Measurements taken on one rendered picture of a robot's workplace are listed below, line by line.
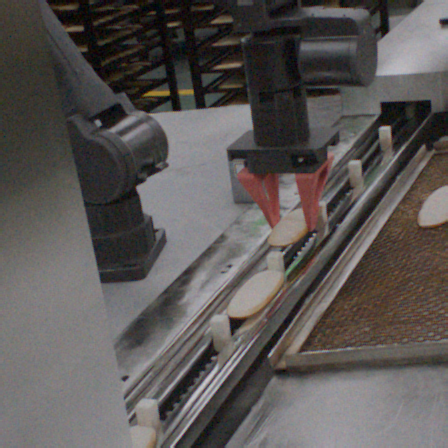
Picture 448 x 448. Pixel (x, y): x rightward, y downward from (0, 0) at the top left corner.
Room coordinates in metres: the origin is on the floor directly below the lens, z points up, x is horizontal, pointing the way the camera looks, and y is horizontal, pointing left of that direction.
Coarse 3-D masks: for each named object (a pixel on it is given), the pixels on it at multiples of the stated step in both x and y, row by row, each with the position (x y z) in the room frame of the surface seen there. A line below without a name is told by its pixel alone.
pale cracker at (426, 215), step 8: (440, 192) 0.93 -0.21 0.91; (432, 200) 0.91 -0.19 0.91; (440, 200) 0.90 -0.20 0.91; (424, 208) 0.90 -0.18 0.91; (432, 208) 0.89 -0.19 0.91; (440, 208) 0.88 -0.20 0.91; (424, 216) 0.88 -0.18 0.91; (432, 216) 0.87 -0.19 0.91; (440, 216) 0.87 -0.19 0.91; (424, 224) 0.87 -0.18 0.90; (432, 224) 0.86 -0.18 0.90; (440, 224) 0.86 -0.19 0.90
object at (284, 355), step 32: (416, 160) 1.07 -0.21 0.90; (384, 224) 0.91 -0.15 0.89; (352, 256) 0.84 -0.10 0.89; (416, 256) 0.81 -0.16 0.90; (320, 288) 0.77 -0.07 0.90; (352, 288) 0.78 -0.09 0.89; (384, 288) 0.76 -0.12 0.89; (416, 288) 0.73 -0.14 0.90; (416, 320) 0.68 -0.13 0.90; (288, 352) 0.68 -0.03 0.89; (320, 352) 0.64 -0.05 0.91; (352, 352) 0.63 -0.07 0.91; (384, 352) 0.62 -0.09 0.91; (416, 352) 0.61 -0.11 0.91
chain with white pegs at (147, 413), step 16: (416, 112) 1.43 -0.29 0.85; (384, 128) 1.30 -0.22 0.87; (400, 128) 1.39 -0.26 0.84; (384, 144) 1.30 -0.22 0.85; (352, 176) 1.17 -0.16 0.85; (320, 208) 1.04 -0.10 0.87; (336, 208) 1.11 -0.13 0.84; (320, 224) 1.04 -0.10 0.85; (304, 240) 1.02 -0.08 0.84; (272, 256) 0.92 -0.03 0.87; (224, 320) 0.80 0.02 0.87; (240, 320) 0.85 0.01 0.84; (224, 336) 0.79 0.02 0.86; (192, 384) 0.75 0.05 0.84; (144, 400) 0.68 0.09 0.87; (176, 400) 0.72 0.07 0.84; (144, 416) 0.67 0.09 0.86; (160, 416) 0.70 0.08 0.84
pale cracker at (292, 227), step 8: (288, 216) 0.99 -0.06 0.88; (296, 216) 0.99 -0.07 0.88; (280, 224) 0.97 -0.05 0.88; (288, 224) 0.97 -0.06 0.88; (296, 224) 0.96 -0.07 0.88; (304, 224) 0.97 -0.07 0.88; (272, 232) 0.96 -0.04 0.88; (280, 232) 0.95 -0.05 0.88; (288, 232) 0.95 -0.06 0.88; (296, 232) 0.95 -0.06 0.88; (304, 232) 0.95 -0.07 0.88; (272, 240) 0.94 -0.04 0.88; (280, 240) 0.94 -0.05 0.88; (288, 240) 0.93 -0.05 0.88; (296, 240) 0.94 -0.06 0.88
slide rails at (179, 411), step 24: (384, 120) 1.40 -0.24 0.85; (336, 192) 1.13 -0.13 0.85; (336, 216) 1.05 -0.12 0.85; (312, 240) 0.99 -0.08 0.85; (264, 264) 0.95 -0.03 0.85; (216, 312) 0.85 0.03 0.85; (264, 312) 0.84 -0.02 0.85; (192, 336) 0.81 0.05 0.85; (240, 336) 0.80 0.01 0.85; (192, 360) 0.77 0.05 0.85; (216, 360) 0.76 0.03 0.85; (168, 384) 0.73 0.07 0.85; (168, 432) 0.66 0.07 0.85
